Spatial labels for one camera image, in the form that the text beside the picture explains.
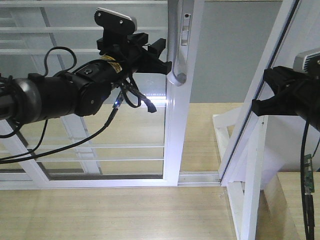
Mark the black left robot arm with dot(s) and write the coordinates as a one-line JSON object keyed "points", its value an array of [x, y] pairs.
{"points": [[82, 90]]}

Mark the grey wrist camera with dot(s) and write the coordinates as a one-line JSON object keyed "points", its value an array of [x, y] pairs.
{"points": [[303, 59], [115, 22]]}

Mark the green circuit board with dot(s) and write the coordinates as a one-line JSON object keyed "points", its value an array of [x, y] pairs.
{"points": [[308, 175]]}

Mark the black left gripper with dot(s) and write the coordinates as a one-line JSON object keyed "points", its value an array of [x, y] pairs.
{"points": [[123, 52]]}

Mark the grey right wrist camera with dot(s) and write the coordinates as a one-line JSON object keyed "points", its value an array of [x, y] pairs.
{"points": [[303, 59]]}

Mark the white sliding glass door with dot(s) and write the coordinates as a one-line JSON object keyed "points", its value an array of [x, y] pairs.
{"points": [[138, 149]]}

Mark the grey door handle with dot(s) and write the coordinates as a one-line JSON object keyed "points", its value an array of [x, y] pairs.
{"points": [[179, 29]]}

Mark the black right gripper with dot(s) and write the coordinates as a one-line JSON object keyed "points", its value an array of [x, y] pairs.
{"points": [[295, 94]]}

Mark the white fixed glass door panel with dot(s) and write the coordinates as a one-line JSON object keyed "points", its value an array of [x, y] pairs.
{"points": [[32, 39]]}

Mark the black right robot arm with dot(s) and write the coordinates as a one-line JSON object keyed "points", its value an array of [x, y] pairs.
{"points": [[295, 94]]}

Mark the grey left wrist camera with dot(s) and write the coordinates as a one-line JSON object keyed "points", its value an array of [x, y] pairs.
{"points": [[115, 22]]}

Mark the light wooden box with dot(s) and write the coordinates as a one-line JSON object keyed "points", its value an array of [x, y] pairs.
{"points": [[283, 198]]}

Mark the light plywood floor platform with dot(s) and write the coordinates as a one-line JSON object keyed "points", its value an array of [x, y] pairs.
{"points": [[132, 213]]}

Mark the white wooden support brace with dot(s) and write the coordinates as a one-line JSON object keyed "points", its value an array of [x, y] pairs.
{"points": [[241, 145]]}

